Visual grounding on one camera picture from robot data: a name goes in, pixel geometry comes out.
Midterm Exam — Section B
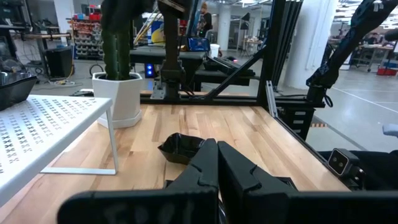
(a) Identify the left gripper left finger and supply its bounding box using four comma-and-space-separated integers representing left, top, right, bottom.
57, 138, 219, 224

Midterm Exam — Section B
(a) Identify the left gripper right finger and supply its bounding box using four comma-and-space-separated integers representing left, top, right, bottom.
217, 141, 398, 224

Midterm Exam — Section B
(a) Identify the large black square plate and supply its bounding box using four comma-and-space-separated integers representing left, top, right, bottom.
157, 132, 206, 166
0, 72, 39, 112

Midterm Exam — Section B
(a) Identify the black drawer cabinet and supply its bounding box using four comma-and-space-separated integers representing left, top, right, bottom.
277, 105, 315, 141

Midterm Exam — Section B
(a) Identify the black workbench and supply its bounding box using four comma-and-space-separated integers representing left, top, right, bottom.
129, 46, 208, 91

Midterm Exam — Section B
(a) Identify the blue screen device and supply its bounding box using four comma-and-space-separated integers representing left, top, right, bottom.
187, 37, 211, 52

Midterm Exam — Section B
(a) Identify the green cactus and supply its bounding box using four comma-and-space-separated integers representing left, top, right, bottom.
99, 0, 156, 81

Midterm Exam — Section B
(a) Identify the person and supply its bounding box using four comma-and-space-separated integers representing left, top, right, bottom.
198, 2, 214, 38

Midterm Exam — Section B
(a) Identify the white perforated metal shelf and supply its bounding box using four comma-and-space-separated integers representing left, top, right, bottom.
0, 95, 119, 208

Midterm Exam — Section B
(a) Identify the black sleeved boom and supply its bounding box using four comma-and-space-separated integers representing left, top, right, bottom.
305, 0, 398, 108

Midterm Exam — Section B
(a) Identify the black equipment case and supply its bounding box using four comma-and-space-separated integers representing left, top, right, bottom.
45, 46, 74, 78

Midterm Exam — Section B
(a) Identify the parts bin rack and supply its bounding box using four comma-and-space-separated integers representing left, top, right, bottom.
70, 12, 105, 60

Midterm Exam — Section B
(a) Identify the small silver camera box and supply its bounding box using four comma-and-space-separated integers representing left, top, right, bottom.
327, 148, 361, 179

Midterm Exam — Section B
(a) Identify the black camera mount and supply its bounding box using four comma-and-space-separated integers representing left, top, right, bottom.
317, 149, 398, 192

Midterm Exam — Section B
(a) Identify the black aluminium table frame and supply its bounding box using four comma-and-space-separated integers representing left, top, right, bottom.
139, 0, 351, 190

